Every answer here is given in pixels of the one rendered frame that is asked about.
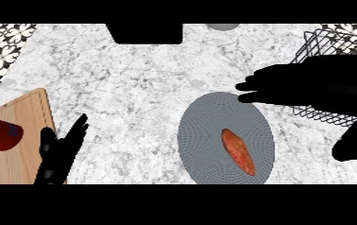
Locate black wire basket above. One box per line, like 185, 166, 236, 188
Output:
289, 28, 357, 128

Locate wooden cutting board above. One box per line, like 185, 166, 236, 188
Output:
0, 87, 68, 185

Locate dark red can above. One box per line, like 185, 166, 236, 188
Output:
0, 119, 25, 152

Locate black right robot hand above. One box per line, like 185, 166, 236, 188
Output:
235, 54, 357, 163

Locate grey round object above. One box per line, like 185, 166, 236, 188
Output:
205, 23, 242, 32

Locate black appliance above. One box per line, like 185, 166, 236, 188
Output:
105, 23, 186, 45

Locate grey oval placemat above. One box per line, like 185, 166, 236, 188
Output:
177, 91, 276, 185

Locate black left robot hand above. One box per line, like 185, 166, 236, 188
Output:
33, 112, 90, 185

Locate orange sweet potato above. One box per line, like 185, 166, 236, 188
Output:
220, 128, 258, 177

